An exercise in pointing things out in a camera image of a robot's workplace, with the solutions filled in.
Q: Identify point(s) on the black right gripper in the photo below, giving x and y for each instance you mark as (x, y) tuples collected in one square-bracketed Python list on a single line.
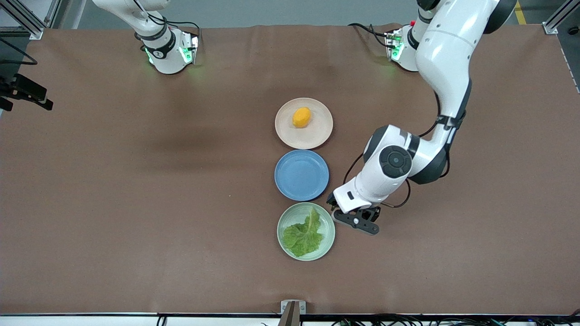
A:
[(20, 88)]

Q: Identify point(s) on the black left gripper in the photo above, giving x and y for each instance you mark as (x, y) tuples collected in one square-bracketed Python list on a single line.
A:
[(331, 199)]

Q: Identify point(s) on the green lettuce leaf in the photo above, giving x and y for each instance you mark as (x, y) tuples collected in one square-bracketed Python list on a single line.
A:
[(303, 237)]

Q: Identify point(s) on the yellow lemon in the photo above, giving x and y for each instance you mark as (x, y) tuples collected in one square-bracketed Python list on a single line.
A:
[(302, 117)]

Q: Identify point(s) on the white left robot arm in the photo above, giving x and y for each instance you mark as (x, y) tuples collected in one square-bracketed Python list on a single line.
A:
[(444, 54)]

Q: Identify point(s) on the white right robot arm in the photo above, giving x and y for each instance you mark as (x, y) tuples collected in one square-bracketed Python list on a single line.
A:
[(167, 59)]

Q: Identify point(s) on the green round plate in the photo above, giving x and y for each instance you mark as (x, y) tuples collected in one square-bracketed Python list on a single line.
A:
[(290, 217)]

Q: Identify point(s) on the blue round plate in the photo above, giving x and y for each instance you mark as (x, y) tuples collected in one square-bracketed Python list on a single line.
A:
[(302, 175)]

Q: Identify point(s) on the beige round plate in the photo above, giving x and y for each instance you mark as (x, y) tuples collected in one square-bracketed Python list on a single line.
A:
[(312, 136)]

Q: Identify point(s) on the large table cover sheet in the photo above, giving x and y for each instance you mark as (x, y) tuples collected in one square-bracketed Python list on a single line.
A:
[(136, 181)]

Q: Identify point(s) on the black round knob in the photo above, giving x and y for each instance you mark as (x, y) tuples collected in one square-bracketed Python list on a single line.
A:
[(573, 31)]

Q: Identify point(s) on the aluminium frame profile with foot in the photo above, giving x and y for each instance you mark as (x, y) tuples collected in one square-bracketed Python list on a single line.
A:
[(562, 13), (25, 20)]

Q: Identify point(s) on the aluminium frame strut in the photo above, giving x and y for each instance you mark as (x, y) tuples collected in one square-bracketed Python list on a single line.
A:
[(53, 12)]

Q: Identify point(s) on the silver table edge bracket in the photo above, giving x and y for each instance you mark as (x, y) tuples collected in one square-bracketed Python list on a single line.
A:
[(292, 308)]

